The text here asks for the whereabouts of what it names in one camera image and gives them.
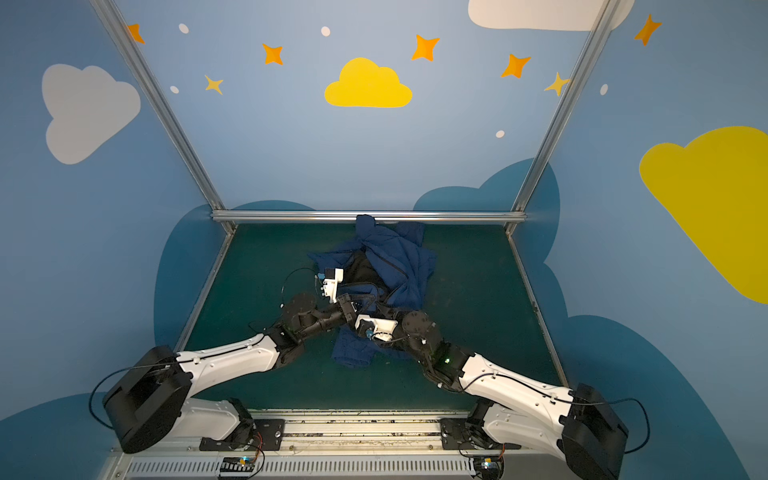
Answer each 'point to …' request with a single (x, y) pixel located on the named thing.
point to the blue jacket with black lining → (382, 264)
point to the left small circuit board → (237, 467)
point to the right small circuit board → (489, 467)
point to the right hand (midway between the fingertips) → (384, 300)
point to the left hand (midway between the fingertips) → (374, 295)
